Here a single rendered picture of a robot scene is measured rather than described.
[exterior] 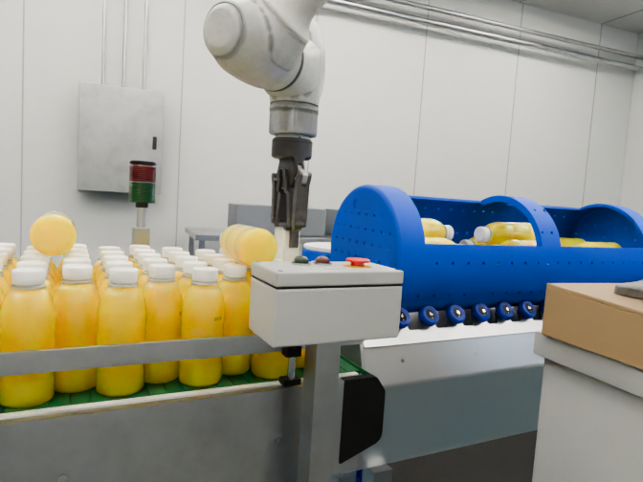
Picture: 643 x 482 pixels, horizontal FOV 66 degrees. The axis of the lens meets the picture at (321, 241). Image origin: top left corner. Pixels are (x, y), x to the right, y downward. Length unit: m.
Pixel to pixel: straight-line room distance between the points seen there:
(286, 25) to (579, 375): 0.68
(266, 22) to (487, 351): 0.83
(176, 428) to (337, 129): 4.17
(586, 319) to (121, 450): 0.69
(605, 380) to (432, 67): 4.71
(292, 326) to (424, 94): 4.70
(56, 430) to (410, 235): 0.66
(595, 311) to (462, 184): 4.68
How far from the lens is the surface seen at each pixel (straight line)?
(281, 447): 0.85
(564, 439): 0.93
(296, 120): 0.90
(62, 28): 4.55
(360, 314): 0.70
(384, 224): 1.01
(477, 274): 1.12
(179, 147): 4.40
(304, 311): 0.66
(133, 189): 1.27
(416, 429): 1.18
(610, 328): 0.81
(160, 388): 0.81
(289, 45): 0.78
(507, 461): 2.41
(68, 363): 0.75
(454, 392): 1.17
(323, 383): 0.74
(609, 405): 0.86
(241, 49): 0.75
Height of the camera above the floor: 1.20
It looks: 5 degrees down
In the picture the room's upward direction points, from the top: 4 degrees clockwise
